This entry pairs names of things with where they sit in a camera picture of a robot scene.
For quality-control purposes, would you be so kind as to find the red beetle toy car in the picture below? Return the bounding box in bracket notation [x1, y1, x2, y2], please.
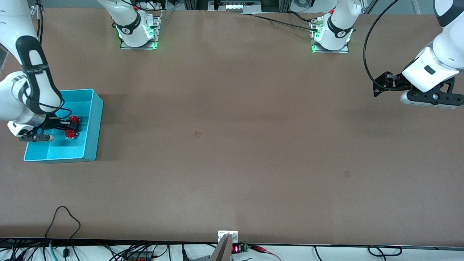
[65, 116, 81, 139]

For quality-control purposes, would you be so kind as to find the blue plastic box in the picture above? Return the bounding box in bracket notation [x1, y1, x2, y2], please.
[24, 88, 104, 162]

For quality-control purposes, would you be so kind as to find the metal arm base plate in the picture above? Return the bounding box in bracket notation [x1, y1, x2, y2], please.
[120, 11, 162, 50]
[311, 16, 349, 54]

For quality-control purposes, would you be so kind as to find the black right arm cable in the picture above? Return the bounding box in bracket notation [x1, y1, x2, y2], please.
[21, 0, 73, 122]

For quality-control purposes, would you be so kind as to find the black cable across table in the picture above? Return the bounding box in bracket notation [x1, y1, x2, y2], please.
[241, 12, 320, 30]

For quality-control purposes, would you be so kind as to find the thin black looped cable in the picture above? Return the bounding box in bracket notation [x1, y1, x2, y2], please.
[44, 206, 81, 258]

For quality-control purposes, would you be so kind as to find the black metal rack frame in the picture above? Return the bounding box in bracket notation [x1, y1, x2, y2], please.
[183, 0, 292, 14]

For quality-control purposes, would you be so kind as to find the black coiled cable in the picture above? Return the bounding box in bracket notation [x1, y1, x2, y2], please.
[367, 245, 403, 257]

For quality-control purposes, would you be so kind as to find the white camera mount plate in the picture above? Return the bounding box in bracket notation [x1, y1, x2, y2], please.
[218, 231, 239, 243]

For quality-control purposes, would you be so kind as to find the grey aluminium camera bar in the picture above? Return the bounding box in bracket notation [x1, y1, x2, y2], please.
[210, 234, 233, 261]

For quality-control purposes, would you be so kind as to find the red clip lead cable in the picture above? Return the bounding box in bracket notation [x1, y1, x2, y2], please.
[249, 244, 282, 261]

